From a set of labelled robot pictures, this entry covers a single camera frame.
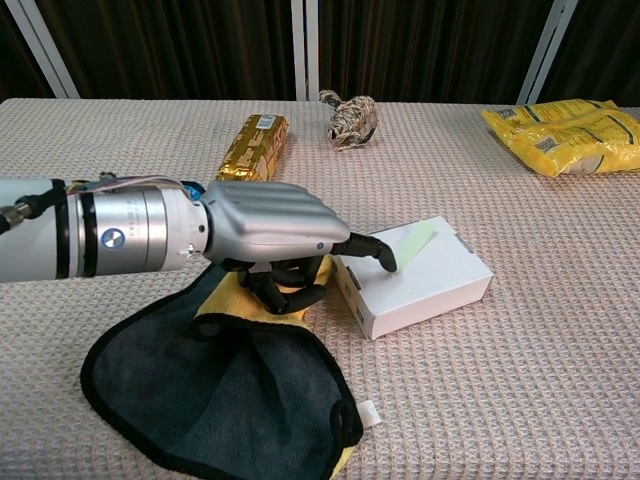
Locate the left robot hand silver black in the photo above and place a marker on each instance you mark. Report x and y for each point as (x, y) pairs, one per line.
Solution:
(270, 220)

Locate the pale green sticky note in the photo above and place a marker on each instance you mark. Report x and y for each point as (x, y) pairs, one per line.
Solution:
(412, 245)

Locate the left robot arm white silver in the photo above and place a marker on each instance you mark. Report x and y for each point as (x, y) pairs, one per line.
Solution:
(100, 240)

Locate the white cardboard box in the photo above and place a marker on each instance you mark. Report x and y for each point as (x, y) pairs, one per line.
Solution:
(435, 295)

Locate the gold foil snack package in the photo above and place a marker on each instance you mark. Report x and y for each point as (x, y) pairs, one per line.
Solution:
(255, 145)

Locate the small blue snack packet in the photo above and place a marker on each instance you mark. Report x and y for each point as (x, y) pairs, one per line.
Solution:
(192, 190)

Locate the black and yellow cloth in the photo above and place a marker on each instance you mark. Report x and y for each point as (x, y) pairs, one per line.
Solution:
(200, 400)

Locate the dark brown curtain panel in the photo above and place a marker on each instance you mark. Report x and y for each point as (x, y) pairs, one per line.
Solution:
(605, 50)
(20, 60)
(425, 50)
(175, 50)

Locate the beige waffle tablecloth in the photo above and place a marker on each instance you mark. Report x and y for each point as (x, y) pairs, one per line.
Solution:
(500, 375)

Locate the yellow snack bag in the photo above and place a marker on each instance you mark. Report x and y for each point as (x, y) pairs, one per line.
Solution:
(565, 140)

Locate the white frame post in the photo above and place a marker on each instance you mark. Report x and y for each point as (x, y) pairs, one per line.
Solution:
(305, 50)
(42, 50)
(547, 50)

